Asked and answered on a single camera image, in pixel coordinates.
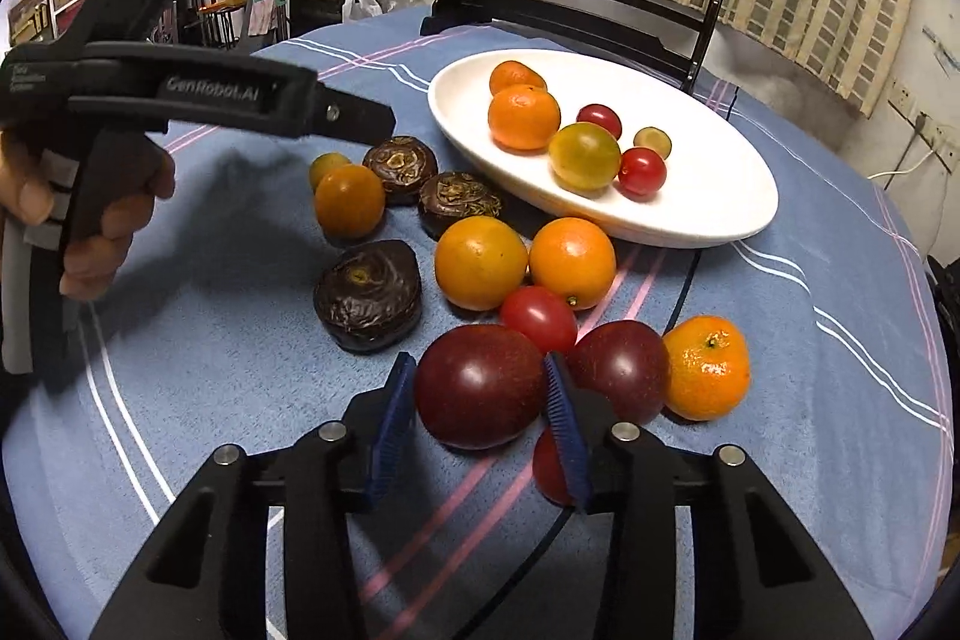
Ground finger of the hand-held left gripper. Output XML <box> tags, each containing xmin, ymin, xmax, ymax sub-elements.
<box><xmin>313</xmin><ymin>77</ymin><xmax>397</xmax><ymax>147</ymax></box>

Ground person's left hand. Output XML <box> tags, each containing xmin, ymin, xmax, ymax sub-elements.
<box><xmin>0</xmin><ymin>130</ymin><xmax>178</xmax><ymax>304</ymax></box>

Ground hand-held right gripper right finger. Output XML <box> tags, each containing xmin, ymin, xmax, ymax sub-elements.
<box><xmin>543</xmin><ymin>350</ymin><xmax>875</xmax><ymax>640</ymax></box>

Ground small greenish cherry tomato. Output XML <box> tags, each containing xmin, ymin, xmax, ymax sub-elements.
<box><xmin>633</xmin><ymin>127</ymin><xmax>672</xmax><ymax>159</ymax></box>

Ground white wall sockets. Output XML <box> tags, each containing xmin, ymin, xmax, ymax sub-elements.
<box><xmin>888</xmin><ymin>81</ymin><xmax>960</xmax><ymax>170</ymax></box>

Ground smooth orange mandarin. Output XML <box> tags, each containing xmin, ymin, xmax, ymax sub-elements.
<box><xmin>487</xmin><ymin>84</ymin><xmax>562</xmax><ymax>152</ymax></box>

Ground large dark red plum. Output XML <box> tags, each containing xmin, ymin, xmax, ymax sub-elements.
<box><xmin>414</xmin><ymin>323</ymin><xmax>550</xmax><ymax>450</ymax></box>

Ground blue striped tablecloth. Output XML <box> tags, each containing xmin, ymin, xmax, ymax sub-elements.
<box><xmin>0</xmin><ymin>6</ymin><xmax>957</xmax><ymax>640</ymax></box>

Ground round orange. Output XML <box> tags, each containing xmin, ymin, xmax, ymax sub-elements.
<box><xmin>529</xmin><ymin>216</ymin><xmax>617</xmax><ymax>311</ymax></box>
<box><xmin>434</xmin><ymin>215</ymin><xmax>530</xmax><ymax>312</ymax></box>

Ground white oval plate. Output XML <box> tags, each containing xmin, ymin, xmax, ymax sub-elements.
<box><xmin>427</xmin><ymin>49</ymin><xmax>779</xmax><ymax>249</ymax></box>

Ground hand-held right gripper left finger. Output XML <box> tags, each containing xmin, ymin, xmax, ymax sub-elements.
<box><xmin>90</xmin><ymin>352</ymin><xmax>418</xmax><ymax>640</ymax></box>

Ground white power cable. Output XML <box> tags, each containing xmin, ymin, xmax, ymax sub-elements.
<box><xmin>868</xmin><ymin>143</ymin><xmax>940</xmax><ymax>184</ymax></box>

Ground green-yellow tomato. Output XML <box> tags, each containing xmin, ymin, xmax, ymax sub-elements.
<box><xmin>548</xmin><ymin>122</ymin><xmax>623</xmax><ymax>193</ymax></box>

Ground dimpled orange mandarin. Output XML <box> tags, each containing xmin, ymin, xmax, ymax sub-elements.
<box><xmin>661</xmin><ymin>314</ymin><xmax>752</xmax><ymax>422</ymax></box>

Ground large dark passion fruit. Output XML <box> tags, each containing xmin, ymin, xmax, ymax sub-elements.
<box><xmin>313</xmin><ymin>239</ymin><xmax>422</xmax><ymax>354</ymax></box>

